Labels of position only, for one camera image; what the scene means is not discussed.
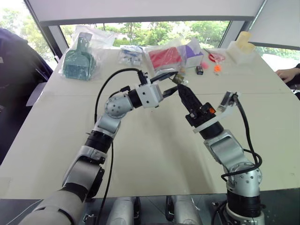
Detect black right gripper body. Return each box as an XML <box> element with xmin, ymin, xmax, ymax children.
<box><xmin>185</xmin><ymin>102</ymin><xmax>218</xmax><ymax>129</ymax></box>

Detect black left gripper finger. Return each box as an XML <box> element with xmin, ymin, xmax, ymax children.
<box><xmin>149</xmin><ymin>71</ymin><xmax>180</xmax><ymax>84</ymax></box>
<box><xmin>161</xmin><ymin>86</ymin><xmax>180</xmax><ymax>98</ymax></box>

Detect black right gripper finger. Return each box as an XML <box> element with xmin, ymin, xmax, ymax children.
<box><xmin>177</xmin><ymin>84</ymin><xmax>195</xmax><ymax>115</ymax></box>
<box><xmin>179</xmin><ymin>84</ymin><xmax>204</xmax><ymax>110</ymax></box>

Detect brass padlock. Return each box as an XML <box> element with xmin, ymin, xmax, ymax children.
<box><xmin>172</xmin><ymin>73</ymin><xmax>186</xmax><ymax>85</ymax></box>

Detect bystander bare hand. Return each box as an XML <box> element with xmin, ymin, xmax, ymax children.
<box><xmin>276</xmin><ymin>67</ymin><xmax>298</xmax><ymax>83</ymax></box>

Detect red packet in plastic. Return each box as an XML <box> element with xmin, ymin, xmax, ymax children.
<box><xmin>144</xmin><ymin>45</ymin><xmax>184</xmax><ymax>73</ymax></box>

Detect white and purple box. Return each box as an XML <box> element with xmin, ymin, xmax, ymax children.
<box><xmin>178</xmin><ymin>38</ymin><xmax>204</xmax><ymax>69</ymax></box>

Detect bag of blue-white parts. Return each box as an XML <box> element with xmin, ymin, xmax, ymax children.
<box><xmin>118</xmin><ymin>45</ymin><xmax>144</xmax><ymax>67</ymax></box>

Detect white translucent container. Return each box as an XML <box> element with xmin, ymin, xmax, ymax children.
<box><xmin>225</xmin><ymin>40</ymin><xmax>256</xmax><ymax>66</ymax></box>

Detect white roller blind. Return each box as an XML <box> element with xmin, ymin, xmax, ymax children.
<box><xmin>23</xmin><ymin>0</ymin><xmax>268</xmax><ymax>23</ymax></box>
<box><xmin>248</xmin><ymin>0</ymin><xmax>300</xmax><ymax>50</ymax></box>

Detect cream plastic cups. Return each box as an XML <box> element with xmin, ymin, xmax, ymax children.
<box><xmin>236</xmin><ymin>31</ymin><xmax>256</xmax><ymax>55</ymax></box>

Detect green plastic scoop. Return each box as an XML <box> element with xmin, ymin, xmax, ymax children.
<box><xmin>62</xmin><ymin>37</ymin><xmax>97</xmax><ymax>80</ymax></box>

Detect silver rounded shell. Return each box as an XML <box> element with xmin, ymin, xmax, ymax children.
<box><xmin>109</xmin><ymin>196</ymin><xmax>141</xmax><ymax>225</ymax></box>
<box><xmin>165</xmin><ymin>195</ymin><xmax>203</xmax><ymax>225</ymax></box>

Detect grey flat panel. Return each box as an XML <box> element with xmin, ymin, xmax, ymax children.
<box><xmin>26</xmin><ymin>82</ymin><xmax>48</xmax><ymax>107</ymax></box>

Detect person in dark purple jacket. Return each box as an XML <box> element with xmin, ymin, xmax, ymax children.
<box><xmin>0</xmin><ymin>28</ymin><xmax>54</xmax><ymax>165</ymax></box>

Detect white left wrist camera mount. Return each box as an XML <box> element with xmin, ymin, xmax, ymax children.
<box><xmin>135</xmin><ymin>78</ymin><xmax>163</xmax><ymax>109</ymax></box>

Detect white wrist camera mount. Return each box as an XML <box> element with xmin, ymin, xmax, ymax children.
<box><xmin>192</xmin><ymin>91</ymin><xmax>241</xmax><ymax>134</ymax></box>
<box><xmin>135</xmin><ymin>78</ymin><xmax>163</xmax><ymax>109</ymax></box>

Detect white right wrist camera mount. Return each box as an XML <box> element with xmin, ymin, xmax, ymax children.
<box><xmin>192</xmin><ymin>91</ymin><xmax>241</xmax><ymax>134</ymax></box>

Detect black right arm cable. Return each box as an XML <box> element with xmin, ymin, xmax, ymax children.
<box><xmin>221</xmin><ymin>93</ymin><xmax>263</xmax><ymax>182</ymax></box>

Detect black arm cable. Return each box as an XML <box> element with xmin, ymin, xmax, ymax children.
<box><xmin>94</xmin><ymin>67</ymin><xmax>146</xmax><ymax>225</ymax></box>
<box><xmin>221</xmin><ymin>93</ymin><xmax>263</xmax><ymax>182</ymax></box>

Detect red handled scissors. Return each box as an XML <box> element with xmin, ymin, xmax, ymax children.
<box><xmin>203</xmin><ymin>47</ymin><xmax>227</xmax><ymax>63</ymax></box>

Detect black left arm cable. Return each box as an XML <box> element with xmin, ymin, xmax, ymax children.
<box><xmin>94</xmin><ymin>67</ymin><xmax>146</xmax><ymax>225</ymax></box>

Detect thin black base cable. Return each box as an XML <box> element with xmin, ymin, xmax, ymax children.
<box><xmin>210</xmin><ymin>202</ymin><xmax>227</xmax><ymax>225</ymax></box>

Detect grey window frame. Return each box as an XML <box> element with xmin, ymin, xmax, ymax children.
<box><xmin>23</xmin><ymin>0</ymin><xmax>300</xmax><ymax>64</ymax></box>

